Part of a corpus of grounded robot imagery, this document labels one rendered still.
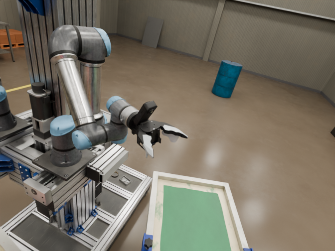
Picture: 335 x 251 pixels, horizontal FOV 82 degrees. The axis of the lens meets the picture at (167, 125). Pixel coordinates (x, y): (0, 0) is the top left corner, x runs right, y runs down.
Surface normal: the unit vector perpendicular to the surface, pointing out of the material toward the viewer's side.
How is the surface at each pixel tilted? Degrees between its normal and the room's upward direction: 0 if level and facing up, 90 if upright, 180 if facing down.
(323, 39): 90
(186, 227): 0
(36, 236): 0
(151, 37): 74
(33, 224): 0
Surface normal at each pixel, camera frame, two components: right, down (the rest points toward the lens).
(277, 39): -0.37, 0.41
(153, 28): -0.31, 0.17
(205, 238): 0.19, -0.84
